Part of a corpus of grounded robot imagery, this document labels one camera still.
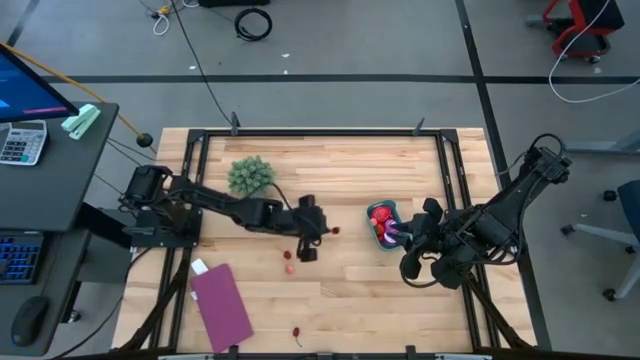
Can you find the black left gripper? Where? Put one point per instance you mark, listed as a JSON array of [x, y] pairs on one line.
[[307, 222]]

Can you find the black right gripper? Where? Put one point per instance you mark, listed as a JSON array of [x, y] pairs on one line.
[[425, 232]]

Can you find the purple white striped ball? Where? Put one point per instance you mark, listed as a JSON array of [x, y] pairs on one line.
[[391, 226]]

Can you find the small red toy berry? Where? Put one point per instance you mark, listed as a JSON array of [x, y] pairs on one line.
[[379, 229]]

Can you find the large red toy strawberry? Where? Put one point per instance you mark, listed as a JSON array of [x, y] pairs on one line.
[[381, 214]]

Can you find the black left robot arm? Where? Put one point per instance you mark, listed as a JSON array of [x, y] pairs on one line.
[[220, 202]]

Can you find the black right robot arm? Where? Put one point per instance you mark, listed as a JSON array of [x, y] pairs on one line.
[[500, 220]]

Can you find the teal plastic tupperware container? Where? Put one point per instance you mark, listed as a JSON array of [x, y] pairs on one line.
[[370, 225]]

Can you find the green plant in white pot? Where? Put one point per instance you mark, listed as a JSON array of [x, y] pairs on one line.
[[251, 175]]

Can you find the small white card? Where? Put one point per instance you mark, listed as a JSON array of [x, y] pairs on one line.
[[199, 266]]

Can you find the magenta folded cloth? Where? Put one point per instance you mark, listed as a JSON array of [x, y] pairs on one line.
[[222, 310]]

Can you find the yellow pole with black foot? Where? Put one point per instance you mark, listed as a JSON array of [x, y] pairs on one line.
[[144, 140]]

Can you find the grey table foot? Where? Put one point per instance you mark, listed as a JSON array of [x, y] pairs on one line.
[[610, 146]]

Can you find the blue office chair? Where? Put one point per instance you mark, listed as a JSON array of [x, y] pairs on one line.
[[631, 205]]

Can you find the black floor box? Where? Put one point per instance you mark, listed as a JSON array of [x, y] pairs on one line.
[[235, 3]]

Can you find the mint green stapler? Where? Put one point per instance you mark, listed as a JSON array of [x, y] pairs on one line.
[[80, 121]]

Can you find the black office desk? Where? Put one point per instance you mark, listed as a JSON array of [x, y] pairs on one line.
[[60, 190]]

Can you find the black keyboard with blue backlight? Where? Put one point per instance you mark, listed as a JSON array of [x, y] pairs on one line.
[[20, 257]]

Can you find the red and black cart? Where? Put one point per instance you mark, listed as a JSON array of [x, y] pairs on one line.
[[600, 15]]

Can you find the black computer mouse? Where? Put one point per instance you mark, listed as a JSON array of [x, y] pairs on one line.
[[29, 320]]

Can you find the grey desk calculator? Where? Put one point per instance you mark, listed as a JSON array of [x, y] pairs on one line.
[[22, 142]]

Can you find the computer monitor with blue screen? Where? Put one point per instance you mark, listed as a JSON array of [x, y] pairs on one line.
[[20, 90]]

